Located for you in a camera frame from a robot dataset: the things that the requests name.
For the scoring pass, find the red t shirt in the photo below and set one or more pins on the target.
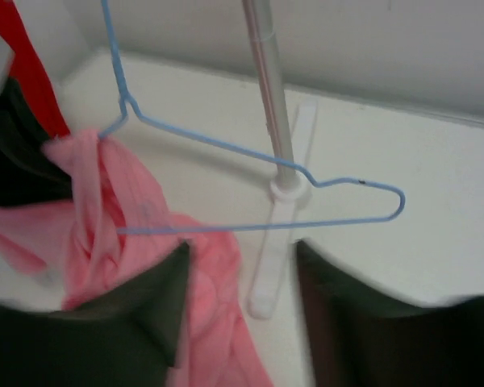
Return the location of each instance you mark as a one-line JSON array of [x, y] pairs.
[[28, 70]]

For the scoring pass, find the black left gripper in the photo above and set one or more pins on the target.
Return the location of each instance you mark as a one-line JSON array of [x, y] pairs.
[[27, 176]]

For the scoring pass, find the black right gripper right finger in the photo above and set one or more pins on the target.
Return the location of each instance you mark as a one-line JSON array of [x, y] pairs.
[[360, 336]]

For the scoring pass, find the white clothes rack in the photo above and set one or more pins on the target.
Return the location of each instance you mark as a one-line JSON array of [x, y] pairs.
[[288, 189]]

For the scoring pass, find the pink t shirt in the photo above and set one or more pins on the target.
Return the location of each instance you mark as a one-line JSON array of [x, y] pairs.
[[80, 238]]

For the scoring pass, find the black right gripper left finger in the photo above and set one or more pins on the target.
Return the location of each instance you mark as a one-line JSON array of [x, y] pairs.
[[126, 337]]

